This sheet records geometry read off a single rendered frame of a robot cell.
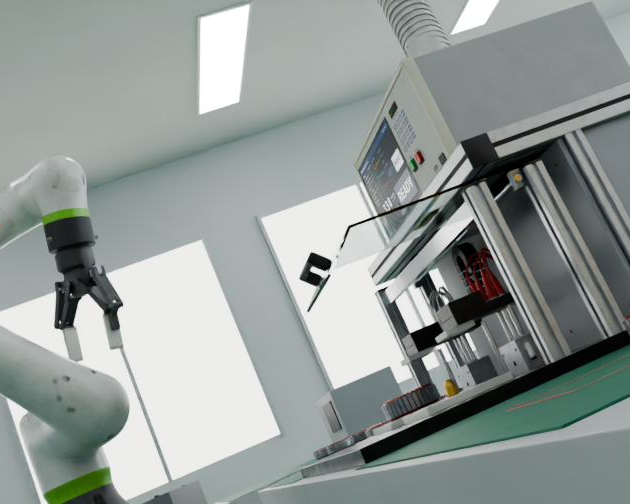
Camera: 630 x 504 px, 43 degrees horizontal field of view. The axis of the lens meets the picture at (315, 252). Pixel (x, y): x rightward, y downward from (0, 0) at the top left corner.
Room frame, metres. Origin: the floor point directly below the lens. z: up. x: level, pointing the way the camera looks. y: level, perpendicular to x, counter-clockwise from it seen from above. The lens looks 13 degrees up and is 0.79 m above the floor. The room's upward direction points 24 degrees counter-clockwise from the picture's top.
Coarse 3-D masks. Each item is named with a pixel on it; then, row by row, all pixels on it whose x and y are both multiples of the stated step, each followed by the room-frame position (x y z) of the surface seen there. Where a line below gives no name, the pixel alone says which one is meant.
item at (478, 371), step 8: (480, 360) 1.56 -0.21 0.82; (488, 360) 1.57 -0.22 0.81; (464, 368) 1.57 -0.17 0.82; (472, 368) 1.56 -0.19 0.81; (480, 368) 1.56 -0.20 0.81; (488, 368) 1.57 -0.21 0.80; (464, 376) 1.59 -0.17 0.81; (472, 376) 1.56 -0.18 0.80; (480, 376) 1.56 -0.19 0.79; (488, 376) 1.56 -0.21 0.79; (496, 376) 1.57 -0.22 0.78; (464, 384) 1.61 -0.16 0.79; (472, 384) 1.57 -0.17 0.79
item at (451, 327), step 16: (448, 304) 1.31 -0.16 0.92; (464, 304) 1.32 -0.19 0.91; (480, 304) 1.32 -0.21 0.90; (496, 304) 1.33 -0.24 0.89; (512, 304) 1.38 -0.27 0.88; (448, 320) 1.33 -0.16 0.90; (464, 320) 1.31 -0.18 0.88; (512, 320) 1.34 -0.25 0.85; (448, 336) 1.31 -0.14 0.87; (512, 336) 1.38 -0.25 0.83
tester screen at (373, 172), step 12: (384, 132) 1.45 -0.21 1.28; (384, 144) 1.48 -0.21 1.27; (372, 156) 1.56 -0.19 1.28; (384, 156) 1.50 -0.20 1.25; (372, 168) 1.59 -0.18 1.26; (384, 168) 1.53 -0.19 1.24; (372, 180) 1.62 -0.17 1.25; (384, 180) 1.56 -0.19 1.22; (396, 180) 1.50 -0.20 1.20; (372, 192) 1.65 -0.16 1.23; (384, 192) 1.58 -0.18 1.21; (396, 204) 1.55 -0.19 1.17
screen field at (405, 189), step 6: (402, 174) 1.46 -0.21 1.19; (408, 174) 1.44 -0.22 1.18; (402, 180) 1.47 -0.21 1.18; (408, 180) 1.45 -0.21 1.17; (396, 186) 1.51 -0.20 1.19; (402, 186) 1.49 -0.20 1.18; (408, 186) 1.46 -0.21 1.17; (414, 186) 1.44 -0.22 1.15; (396, 192) 1.53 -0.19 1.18; (402, 192) 1.50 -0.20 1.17; (408, 192) 1.47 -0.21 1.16; (414, 192) 1.45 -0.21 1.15; (402, 198) 1.51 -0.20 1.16; (408, 198) 1.49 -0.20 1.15; (402, 204) 1.52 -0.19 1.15
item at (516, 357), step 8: (528, 336) 1.33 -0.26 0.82; (512, 344) 1.34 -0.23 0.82; (520, 344) 1.32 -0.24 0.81; (504, 352) 1.38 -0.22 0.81; (512, 352) 1.35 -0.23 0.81; (520, 352) 1.32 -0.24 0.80; (536, 352) 1.33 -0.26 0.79; (504, 360) 1.39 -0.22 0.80; (512, 360) 1.36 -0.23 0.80; (520, 360) 1.33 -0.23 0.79; (528, 360) 1.32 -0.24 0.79; (536, 360) 1.33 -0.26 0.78; (512, 368) 1.38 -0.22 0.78; (520, 368) 1.35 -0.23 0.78; (528, 368) 1.32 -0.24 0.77
